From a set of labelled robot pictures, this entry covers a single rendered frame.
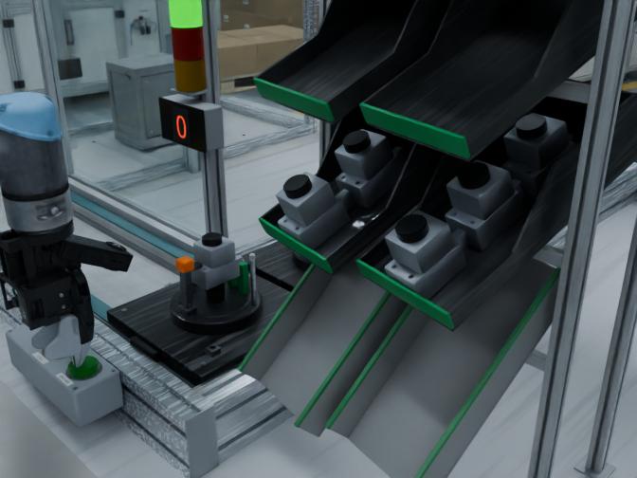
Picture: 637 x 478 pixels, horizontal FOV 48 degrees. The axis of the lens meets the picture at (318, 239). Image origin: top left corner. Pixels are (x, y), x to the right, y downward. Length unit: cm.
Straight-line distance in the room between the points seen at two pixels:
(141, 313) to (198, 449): 26
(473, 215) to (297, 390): 32
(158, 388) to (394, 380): 33
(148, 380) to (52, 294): 18
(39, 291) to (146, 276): 46
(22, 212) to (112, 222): 65
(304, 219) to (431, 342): 20
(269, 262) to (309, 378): 42
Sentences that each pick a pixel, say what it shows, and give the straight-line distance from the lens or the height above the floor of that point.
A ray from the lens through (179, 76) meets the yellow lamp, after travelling 119.
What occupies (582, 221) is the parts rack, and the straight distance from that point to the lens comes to 69.
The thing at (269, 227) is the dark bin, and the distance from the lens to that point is 80.
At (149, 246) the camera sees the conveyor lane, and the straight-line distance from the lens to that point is 141.
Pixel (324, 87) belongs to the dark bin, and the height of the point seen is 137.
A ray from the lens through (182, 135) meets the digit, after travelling 122.
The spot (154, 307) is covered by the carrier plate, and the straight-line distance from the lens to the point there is 114.
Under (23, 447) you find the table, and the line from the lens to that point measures 110.
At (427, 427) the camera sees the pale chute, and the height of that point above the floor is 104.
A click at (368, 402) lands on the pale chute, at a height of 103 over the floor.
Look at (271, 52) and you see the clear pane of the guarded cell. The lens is 242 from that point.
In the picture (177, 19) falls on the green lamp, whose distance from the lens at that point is 117.
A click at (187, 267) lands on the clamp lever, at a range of 103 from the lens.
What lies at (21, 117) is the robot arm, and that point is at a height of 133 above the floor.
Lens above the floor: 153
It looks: 25 degrees down
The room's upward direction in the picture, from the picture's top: straight up
